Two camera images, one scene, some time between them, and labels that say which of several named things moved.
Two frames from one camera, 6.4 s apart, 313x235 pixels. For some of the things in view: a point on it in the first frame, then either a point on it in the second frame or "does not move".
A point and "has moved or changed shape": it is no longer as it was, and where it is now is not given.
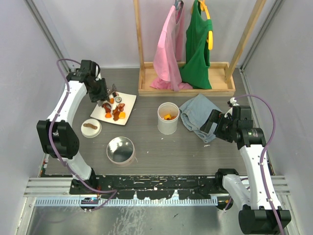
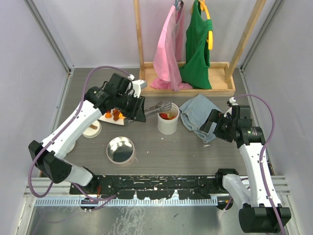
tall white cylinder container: x=168 y=114 does not move
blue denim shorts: x=194 y=112 does not move
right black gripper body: x=225 y=125 does not move
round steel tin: x=120 y=150 does not move
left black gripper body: x=98 y=92 → x=129 y=105
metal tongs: x=100 y=103 has moved or changed shape
